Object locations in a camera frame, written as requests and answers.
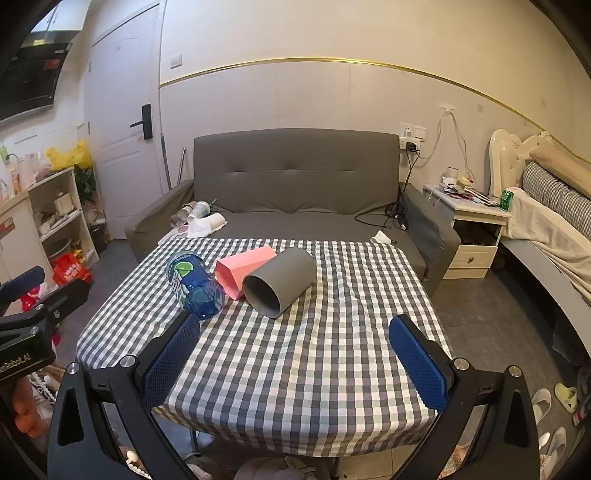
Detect white cloth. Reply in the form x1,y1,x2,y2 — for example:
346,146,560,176
159,219,214,241

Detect white cable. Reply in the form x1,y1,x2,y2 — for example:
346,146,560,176
429,108,476,185

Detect beige pillow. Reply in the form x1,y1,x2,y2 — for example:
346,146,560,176
529,147,591,199

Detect blue plastic bottle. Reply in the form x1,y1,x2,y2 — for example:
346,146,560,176
166,250,226,320

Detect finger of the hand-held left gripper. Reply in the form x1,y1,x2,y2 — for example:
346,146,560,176
18,278,91,329
0,266,45,305

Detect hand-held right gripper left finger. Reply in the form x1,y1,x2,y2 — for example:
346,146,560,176
47,312,201,480

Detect yellow slipper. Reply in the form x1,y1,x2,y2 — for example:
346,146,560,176
555,383,578,413

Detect white nightstand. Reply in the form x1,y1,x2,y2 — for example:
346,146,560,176
422,182,513,280

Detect white door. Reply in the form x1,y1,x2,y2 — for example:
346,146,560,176
85,4,167,241

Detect white bed headboard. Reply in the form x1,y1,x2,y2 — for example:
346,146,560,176
488,129,555,199

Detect grey cup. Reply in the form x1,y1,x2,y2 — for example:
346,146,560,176
242,247,317,319

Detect grey bed frame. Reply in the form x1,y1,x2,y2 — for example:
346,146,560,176
501,237,591,365

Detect yellow plastic bag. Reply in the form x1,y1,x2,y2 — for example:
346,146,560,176
45,139,93,172

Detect mop handle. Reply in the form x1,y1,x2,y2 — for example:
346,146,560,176
159,131,171,190

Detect black cable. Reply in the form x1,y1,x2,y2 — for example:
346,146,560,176
355,150,422,232

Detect cream shelf unit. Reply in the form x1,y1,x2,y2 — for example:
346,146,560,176
28,167,100,271

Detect white wall outlet panel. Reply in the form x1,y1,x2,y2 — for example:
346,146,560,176
398,124,428,151

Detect pink rectangular box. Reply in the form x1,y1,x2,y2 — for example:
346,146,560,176
215,246,278,301

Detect checked quilt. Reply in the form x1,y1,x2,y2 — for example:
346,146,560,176
522,161,591,241

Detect grey sofa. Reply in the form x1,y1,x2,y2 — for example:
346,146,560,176
124,128,461,296

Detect plastic cup with straw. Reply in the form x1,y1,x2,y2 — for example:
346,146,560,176
187,198,219,221

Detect red plastic bag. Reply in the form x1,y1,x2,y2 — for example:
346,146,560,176
52,251,93,284

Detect grey checked tablecloth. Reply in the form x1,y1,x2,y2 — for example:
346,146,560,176
76,237,455,455

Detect white paper cup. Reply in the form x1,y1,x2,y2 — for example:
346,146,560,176
187,212,228,236

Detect person's left hand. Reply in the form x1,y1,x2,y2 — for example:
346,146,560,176
10,382,49,435

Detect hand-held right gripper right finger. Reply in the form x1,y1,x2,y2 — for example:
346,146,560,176
389,315,541,480

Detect black door lock handle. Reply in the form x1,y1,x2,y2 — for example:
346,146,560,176
130,104,153,140

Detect white slipper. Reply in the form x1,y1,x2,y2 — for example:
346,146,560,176
531,388,552,418
538,427,568,467

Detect black range hood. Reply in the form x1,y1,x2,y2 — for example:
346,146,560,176
0,30,77,123

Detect beige blanket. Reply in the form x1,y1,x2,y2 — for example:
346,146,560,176
501,187,591,305

